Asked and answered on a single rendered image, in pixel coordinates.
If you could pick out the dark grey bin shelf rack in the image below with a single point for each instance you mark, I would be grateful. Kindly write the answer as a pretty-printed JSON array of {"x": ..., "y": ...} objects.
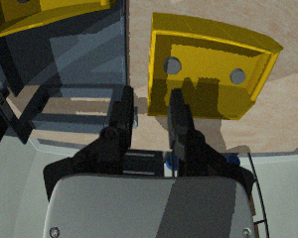
[{"x": 83, "y": 56}]

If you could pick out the yellow bin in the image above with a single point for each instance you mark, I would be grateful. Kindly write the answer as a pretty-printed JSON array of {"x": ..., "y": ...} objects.
[
  {"x": 16, "y": 17},
  {"x": 207, "y": 56}
]

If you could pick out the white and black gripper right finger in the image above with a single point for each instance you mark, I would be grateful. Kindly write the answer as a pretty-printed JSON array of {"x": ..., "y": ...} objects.
[{"x": 201, "y": 160}]

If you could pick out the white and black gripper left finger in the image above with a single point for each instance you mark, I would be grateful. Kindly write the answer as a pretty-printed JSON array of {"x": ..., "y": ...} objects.
[{"x": 105, "y": 154}]

